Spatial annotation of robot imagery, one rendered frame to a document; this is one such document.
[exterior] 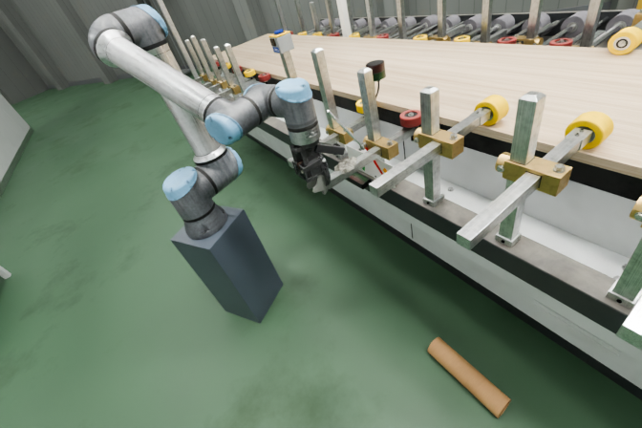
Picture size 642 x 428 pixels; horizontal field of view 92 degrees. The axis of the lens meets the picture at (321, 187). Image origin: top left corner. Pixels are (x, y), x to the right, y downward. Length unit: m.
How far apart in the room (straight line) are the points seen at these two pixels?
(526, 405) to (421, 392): 0.36
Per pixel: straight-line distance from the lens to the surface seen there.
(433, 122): 0.92
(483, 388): 1.46
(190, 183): 1.33
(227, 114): 0.84
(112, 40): 1.19
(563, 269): 0.98
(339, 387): 1.56
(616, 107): 1.23
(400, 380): 1.53
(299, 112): 0.83
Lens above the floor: 1.44
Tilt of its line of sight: 36 degrees down
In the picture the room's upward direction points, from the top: 17 degrees counter-clockwise
